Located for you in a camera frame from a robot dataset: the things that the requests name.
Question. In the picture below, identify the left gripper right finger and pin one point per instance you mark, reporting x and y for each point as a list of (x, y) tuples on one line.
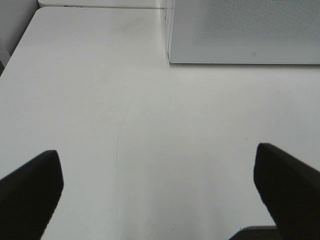
[(290, 190)]

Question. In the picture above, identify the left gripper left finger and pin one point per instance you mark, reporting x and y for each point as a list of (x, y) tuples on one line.
[(29, 196)]

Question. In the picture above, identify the white microwave door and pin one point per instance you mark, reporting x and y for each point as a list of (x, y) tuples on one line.
[(243, 31)]

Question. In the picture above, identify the white microwave oven body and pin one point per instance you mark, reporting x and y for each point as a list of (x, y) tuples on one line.
[(166, 25)]

